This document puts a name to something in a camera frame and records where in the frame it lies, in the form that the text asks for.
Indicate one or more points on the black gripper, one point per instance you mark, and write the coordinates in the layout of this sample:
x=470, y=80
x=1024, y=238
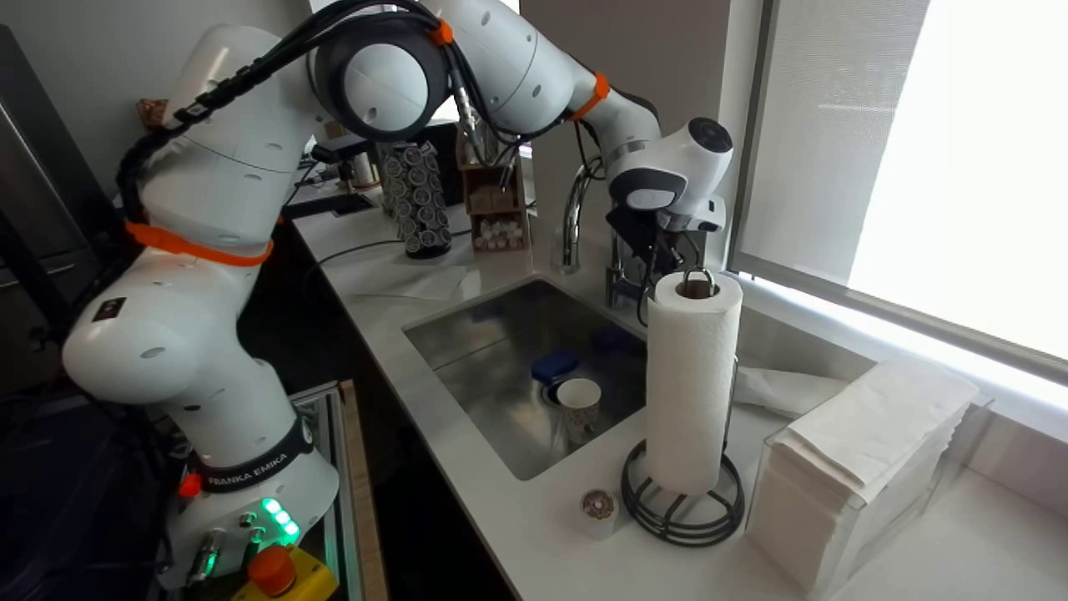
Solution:
x=656, y=246

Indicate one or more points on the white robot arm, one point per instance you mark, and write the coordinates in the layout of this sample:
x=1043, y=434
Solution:
x=206, y=189

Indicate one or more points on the white paper towel roll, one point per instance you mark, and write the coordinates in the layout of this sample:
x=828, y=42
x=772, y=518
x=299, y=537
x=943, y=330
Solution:
x=691, y=348

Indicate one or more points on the wooden condiment organizer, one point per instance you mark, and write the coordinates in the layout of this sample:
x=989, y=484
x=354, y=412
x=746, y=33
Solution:
x=490, y=190

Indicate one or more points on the blue sponge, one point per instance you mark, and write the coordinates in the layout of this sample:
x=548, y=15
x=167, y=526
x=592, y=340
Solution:
x=551, y=368

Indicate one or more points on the white paper cup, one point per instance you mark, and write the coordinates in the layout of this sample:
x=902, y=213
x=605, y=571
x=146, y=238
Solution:
x=578, y=408

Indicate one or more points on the stainless steel sink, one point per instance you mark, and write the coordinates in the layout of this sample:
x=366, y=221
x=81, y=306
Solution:
x=486, y=353

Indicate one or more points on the white napkin stack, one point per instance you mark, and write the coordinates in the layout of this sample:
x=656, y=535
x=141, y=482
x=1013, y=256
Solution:
x=840, y=478

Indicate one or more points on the yellow emergency stop button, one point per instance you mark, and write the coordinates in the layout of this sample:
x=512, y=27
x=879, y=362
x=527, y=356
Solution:
x=287, y=574

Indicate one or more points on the black wire towel holder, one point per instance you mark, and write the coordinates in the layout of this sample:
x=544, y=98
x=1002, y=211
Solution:
x=682, y=518

